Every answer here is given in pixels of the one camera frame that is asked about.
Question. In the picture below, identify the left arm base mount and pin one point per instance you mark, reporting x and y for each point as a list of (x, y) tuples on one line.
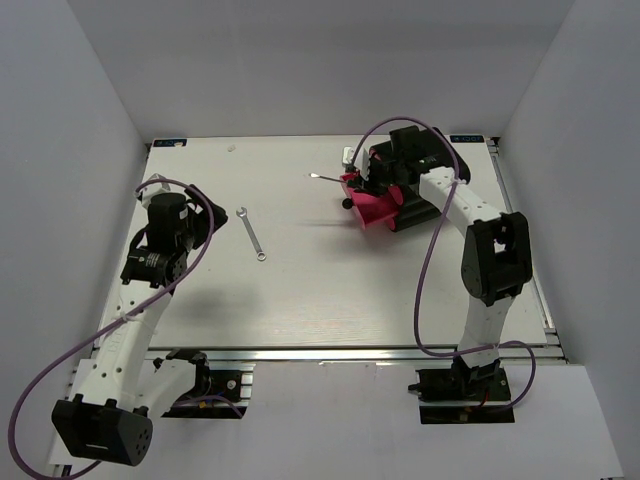
[(229, 383)]

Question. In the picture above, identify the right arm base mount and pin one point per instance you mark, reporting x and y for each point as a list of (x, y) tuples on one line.
[(444, 399)]

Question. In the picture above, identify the pink drawer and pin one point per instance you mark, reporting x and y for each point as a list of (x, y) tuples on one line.
[(371, 210)]

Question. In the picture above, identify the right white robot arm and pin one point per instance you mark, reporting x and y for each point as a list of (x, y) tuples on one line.
[(496, 264)]

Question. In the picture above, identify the blue corner label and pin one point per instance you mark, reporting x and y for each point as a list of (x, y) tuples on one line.
[(466, 138), (169, 143)]

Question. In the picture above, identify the blue corner label left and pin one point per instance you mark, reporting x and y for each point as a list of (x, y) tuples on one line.
[(169, 143)]

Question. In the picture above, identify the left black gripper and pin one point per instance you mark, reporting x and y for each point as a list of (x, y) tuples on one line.
[(203, 218)]

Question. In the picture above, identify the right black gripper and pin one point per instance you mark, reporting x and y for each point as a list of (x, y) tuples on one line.
[(369, 185)]

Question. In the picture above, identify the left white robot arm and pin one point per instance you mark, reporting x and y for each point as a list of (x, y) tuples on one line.
[(111, 417)]

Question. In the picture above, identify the blue corner label right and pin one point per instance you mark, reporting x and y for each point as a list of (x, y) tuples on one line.
[(466, 138)]

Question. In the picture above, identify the silver combination wrench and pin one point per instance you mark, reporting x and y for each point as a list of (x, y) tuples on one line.
[(242, 214)]

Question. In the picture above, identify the black drawer cabinet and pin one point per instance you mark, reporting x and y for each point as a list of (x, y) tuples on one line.
[(435, 167)]

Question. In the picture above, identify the large green-handled screwdriver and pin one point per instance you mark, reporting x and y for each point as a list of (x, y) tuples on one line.
[(330, 178)]

